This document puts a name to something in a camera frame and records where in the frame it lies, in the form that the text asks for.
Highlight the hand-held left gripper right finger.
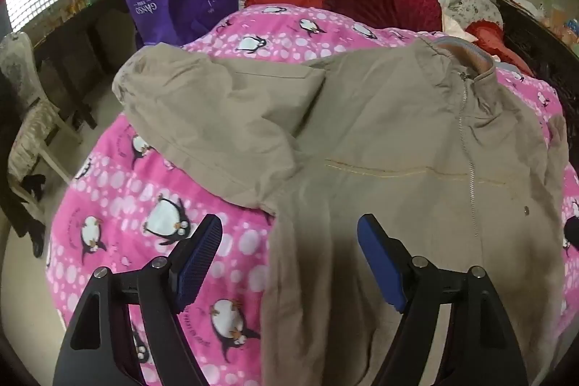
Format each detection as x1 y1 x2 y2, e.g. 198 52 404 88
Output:
356 213 531 386

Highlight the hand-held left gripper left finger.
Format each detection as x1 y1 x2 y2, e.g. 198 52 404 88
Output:
52 214 223 386

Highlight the beige zip jacket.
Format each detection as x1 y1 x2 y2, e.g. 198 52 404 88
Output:
111 34 571 386

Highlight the pink penguin print blanket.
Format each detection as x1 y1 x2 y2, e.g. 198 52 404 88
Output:
44 4 579 386

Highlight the white plastic chair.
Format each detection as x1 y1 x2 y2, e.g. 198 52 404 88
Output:
0 31 84 228

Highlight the dark wooden table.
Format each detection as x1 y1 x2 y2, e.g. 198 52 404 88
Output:
33 0 139 130

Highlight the cream cloth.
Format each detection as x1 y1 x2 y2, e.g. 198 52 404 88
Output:
440 12 468 39

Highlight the small red cushion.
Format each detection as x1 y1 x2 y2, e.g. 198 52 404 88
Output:
465 20 534 76

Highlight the dark wooden cabinet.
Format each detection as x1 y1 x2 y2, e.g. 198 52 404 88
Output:
495 0 579 152

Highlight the clutter on cabinet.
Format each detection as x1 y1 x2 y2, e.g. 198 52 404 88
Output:
509 0 579 52

